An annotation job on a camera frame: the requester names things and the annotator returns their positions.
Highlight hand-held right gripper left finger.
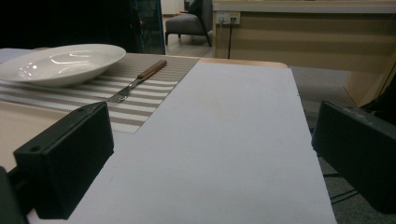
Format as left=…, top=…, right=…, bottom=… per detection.
left=13, top=101, right=115, bottom=220

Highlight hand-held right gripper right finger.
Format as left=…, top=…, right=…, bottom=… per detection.
left=311, top=100, right=396, bottom=215

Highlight white plate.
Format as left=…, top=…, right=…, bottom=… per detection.
left=0, top=43, right=127, bottom=88

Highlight wooden-handled fork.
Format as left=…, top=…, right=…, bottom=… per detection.
left=106, top=59, right=168, bottom=105

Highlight striped placemat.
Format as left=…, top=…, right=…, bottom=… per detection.
left=0, top=52, right=200, bottom=134

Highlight light blue table mat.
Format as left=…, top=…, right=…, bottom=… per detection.
left=0, top=48, right=34, bottom=64

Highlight wooden counter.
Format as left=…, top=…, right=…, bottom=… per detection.
left=212, top=0, right=396, bottom=107

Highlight white paper sheet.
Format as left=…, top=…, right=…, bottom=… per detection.
left=26, top=62, right=338, bottom=224

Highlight grey armchair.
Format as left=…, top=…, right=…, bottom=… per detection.
left=164, top=0, right=215, bottom=48

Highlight black floor cables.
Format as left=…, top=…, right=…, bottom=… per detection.
left=322, top=172, right=360, bottom=205

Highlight black power cable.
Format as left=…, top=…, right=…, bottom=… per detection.
left=227, top=18, right=235, bottom=60

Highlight wall socket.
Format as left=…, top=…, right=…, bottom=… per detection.
left=215, top=11, right=241, bottom=26

